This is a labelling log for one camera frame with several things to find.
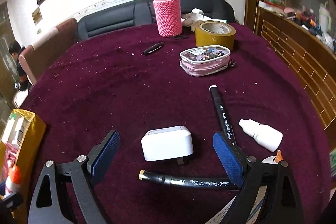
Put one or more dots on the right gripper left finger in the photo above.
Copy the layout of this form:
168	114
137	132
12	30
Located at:
50	202

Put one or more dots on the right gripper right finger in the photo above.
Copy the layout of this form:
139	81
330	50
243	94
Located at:
281	202

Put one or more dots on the white dropper bottle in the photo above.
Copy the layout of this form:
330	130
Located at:
263	134

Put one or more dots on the white bottle orange cap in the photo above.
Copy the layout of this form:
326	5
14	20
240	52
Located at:
13	181

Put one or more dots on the black marker white cap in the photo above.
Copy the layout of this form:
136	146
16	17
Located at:
222	115

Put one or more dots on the red plastic packet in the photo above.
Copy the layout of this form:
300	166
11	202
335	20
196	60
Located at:
8	158

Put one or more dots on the white power adapter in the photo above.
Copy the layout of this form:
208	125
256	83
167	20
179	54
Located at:
167	143

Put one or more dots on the black marker beige cap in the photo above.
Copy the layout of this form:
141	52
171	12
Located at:
187	182

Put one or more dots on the gold storage box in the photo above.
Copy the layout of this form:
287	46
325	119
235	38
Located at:
24	130

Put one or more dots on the maroon table cloth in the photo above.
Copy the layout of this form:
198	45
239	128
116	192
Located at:
106	83

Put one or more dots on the pink clear zip pouch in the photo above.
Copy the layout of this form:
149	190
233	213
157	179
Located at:
206	60

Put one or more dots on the wooden brick-pattern cabinet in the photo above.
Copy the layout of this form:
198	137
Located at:
311	61

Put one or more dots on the brown armchair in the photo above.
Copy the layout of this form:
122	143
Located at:
40	55

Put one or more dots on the yellow tape roll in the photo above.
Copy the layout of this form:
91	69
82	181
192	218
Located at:
211	32

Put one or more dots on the seated person in black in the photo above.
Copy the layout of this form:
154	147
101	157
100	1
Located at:
15	50

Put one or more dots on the small black clip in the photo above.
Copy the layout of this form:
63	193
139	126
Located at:
153	48

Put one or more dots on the white cloth gloves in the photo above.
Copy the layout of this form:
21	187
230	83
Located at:
191	19

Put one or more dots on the black leather sofa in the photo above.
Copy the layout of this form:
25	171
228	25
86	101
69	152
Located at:
141	12

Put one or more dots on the pink knit-sleeved bottle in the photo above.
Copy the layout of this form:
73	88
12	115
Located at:
168	17

